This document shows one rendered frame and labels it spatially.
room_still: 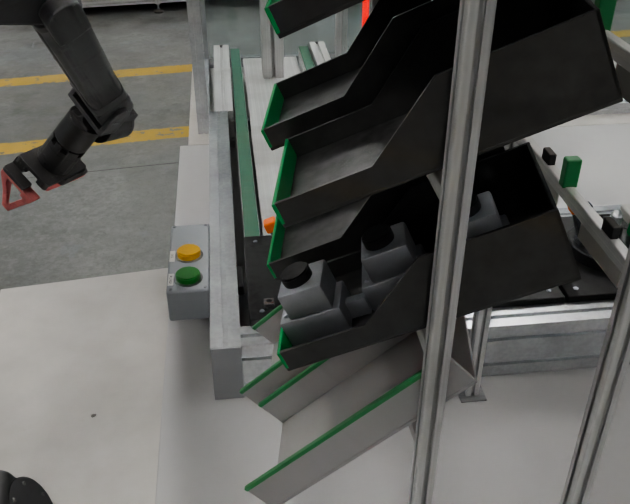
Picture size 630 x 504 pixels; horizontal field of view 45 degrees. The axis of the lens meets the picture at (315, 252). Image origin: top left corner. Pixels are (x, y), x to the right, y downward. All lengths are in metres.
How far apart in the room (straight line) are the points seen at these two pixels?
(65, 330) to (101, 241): 1.91
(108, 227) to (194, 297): 2.13
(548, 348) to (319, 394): 0.45
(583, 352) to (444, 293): 0.66
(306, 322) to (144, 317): 0.67
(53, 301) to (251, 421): 0.48
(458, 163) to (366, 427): 0.31
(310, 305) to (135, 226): 2.64
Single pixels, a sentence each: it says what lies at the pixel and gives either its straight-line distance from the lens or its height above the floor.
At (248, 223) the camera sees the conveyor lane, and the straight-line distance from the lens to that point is 1.42.
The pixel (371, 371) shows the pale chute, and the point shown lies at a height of 1.10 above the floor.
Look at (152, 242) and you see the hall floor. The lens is 3.20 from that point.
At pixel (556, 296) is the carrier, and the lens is 1.25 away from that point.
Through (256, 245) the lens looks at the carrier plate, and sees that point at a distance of 1.31.
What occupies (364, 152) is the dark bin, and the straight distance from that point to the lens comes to 0.68.
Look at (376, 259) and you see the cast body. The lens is 0.70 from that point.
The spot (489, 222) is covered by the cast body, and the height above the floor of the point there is 1.33.
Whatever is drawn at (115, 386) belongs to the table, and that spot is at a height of 0.86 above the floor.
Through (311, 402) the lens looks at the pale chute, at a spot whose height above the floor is 1.03.
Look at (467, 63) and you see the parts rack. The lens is 0.54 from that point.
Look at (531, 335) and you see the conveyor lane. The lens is 1.22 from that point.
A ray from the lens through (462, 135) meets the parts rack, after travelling 0.56.
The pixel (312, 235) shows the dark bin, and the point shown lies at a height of 1.21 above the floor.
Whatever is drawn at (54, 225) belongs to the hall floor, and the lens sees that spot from 3.43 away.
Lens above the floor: 1.68
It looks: 33 degrees down
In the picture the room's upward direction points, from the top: straight up
